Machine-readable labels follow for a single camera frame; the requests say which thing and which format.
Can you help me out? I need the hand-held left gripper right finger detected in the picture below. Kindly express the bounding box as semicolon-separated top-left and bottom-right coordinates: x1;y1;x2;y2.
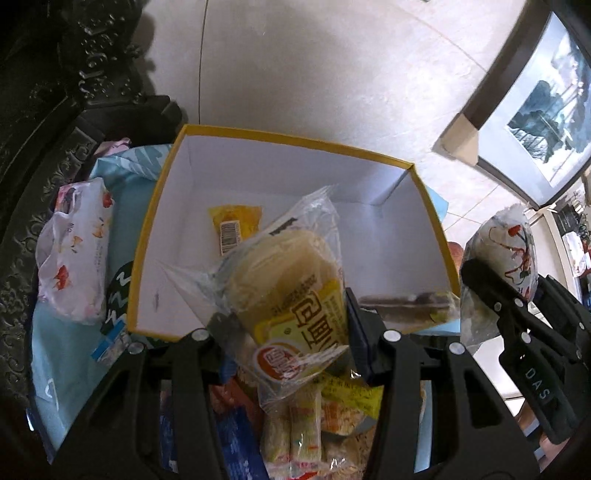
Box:
344;286;541;480

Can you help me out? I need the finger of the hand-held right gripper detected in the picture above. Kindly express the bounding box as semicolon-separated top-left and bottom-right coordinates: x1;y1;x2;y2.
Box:
461;257;533;357
536;275;591;366

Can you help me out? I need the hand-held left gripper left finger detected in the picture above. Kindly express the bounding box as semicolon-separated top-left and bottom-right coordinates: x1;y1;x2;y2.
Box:
48;320;242;480

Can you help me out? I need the white snack packet red print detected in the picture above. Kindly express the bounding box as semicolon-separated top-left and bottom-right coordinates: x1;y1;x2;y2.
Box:
459;203;539;347

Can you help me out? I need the clear bread packet yellow label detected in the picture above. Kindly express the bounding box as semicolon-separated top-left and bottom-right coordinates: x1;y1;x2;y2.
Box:
159;185;370;416

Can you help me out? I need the yellow cardboard box white inside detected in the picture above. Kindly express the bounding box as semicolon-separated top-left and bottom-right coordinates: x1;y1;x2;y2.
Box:
126;124;462;343

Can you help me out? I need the orange-red patterned snack bar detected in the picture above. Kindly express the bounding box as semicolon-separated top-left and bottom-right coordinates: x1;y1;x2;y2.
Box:
208;382;253;418

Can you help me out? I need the yellow stick snack packet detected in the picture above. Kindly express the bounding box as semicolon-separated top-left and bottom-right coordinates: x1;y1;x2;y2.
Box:
322;373;385;417

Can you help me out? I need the small blue white packet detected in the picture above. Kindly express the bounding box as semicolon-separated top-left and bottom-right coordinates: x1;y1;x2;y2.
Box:
90;322;133;364

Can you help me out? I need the orange cream snack packet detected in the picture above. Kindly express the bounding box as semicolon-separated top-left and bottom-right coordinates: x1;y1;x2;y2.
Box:
321;399;366;435

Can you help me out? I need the blue snack packet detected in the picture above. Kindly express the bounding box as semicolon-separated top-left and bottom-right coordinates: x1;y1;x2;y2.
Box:
216;406;269;480

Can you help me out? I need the dark zigzag patterned packet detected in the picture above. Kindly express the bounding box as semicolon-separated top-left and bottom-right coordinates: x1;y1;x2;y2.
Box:
100;260;136;334

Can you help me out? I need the cream rice cracker packet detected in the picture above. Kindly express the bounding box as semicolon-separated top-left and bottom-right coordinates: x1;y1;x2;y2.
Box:
288;392;324;464
263;398;293;480

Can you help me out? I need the light blue blanket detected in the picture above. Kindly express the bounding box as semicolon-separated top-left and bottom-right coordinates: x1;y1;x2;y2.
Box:
28;143;462;455

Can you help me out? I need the brown granola snack packet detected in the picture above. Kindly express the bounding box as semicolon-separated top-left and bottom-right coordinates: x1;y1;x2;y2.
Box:
322;433;371;480

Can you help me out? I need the white floral tissue pack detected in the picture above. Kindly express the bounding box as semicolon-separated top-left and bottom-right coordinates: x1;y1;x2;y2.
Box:
37;178;115;326

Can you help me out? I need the framed picture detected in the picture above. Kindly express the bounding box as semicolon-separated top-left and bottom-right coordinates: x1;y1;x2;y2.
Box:
433;9;591;209

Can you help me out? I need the pink cloth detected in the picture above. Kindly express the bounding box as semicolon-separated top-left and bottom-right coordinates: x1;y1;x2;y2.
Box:
98;137;133;158

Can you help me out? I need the dark carved wooden furniture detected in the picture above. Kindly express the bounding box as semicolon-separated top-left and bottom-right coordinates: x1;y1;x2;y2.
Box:
0;0;185;416

